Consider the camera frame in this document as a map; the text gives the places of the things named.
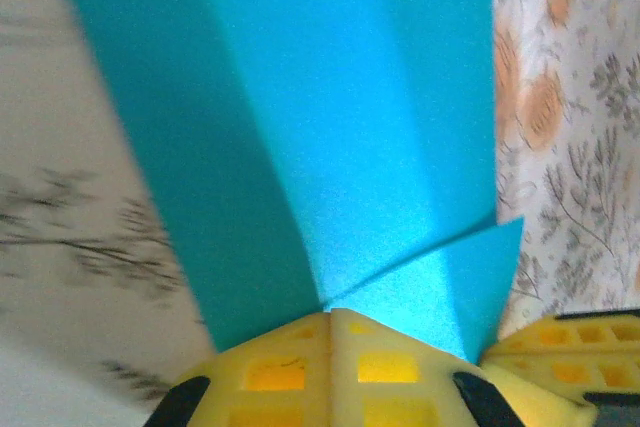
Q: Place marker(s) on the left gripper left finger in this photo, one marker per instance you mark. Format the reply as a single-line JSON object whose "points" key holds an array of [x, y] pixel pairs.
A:
{"points": [[280, 397]]}

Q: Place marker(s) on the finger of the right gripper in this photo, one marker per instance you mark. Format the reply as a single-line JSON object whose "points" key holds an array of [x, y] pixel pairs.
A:
{"points": [[590, 339], [560, 397]]}

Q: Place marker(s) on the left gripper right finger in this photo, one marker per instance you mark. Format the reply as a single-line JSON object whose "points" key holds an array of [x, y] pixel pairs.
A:
{"points": [[390, 397]]}

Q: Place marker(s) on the floral table cover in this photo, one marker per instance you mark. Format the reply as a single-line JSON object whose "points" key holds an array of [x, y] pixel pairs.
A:
{"points": [[575, 147]]}

